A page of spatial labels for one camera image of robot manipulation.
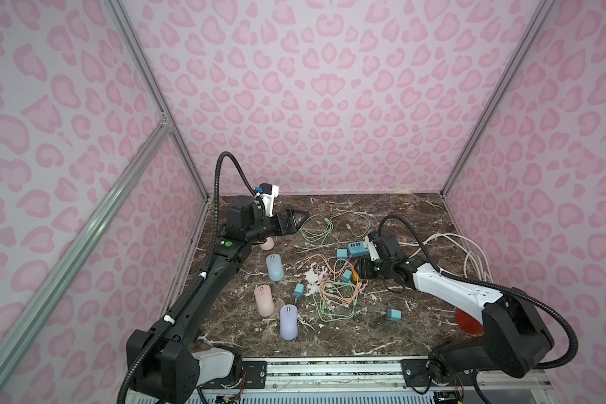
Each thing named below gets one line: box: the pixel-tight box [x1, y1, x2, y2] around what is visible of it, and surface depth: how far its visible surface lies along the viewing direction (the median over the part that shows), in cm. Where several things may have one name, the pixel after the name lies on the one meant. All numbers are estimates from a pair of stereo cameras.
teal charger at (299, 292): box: [292, 282, 305, 303], surface depth 89 cm
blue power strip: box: [347, 240, 369, 258], surface depth 99 cm
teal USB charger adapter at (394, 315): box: [385, 308, 403, 323], surface depth 83 cm
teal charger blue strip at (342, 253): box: [335, 249, 348, 260], surface depth 100 cm
